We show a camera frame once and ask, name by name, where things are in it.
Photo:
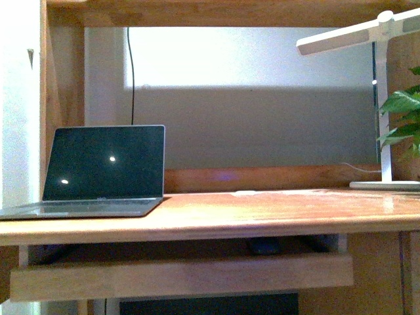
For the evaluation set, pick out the dark grey Logitech mouse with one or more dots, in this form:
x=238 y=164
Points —
x=263 y=247

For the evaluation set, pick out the wooden pull-out keyboard tray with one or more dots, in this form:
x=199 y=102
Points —
x=180 y=278

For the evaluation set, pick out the wooden desk with hutch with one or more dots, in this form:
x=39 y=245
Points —
x=383 y=227

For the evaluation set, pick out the white round desk sticker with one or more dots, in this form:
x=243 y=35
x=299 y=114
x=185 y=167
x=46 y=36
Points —
x=244 y=193

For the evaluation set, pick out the grey open laptop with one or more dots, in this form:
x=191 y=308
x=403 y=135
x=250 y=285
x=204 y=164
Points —
x=100 y=172

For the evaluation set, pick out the green potted plant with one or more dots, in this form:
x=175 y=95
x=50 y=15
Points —
x=405 y=104

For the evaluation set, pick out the white desk lamp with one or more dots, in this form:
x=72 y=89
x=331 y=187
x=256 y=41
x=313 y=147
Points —
x=379 y=31

